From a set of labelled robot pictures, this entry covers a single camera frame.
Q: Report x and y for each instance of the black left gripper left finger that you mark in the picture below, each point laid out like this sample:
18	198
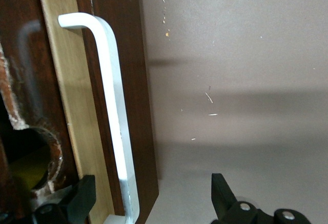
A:
79	203

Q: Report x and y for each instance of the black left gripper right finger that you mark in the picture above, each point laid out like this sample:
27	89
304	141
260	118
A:
225	208

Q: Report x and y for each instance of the yellow cube block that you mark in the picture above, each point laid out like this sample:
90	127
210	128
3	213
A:
30	172

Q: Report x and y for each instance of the light wood drawer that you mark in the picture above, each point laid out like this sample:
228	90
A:
123	55

